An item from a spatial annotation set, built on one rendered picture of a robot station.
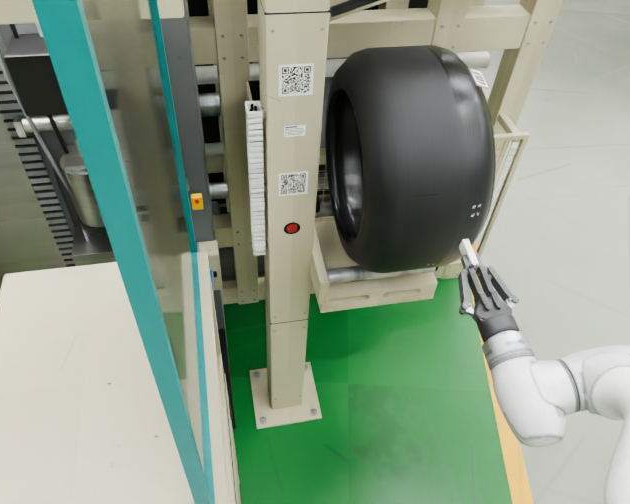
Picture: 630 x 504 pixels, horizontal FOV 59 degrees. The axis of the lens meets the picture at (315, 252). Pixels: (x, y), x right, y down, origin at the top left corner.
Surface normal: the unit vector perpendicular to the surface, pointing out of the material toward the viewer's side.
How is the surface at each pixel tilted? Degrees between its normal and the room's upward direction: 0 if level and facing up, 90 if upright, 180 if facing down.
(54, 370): 0
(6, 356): 0
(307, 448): 0
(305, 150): 90
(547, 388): 14
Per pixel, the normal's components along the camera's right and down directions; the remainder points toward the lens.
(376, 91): -0.59, -0.26
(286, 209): 0.19, 0.73
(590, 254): 0.05, -0.68
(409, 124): 0.15, -0.15
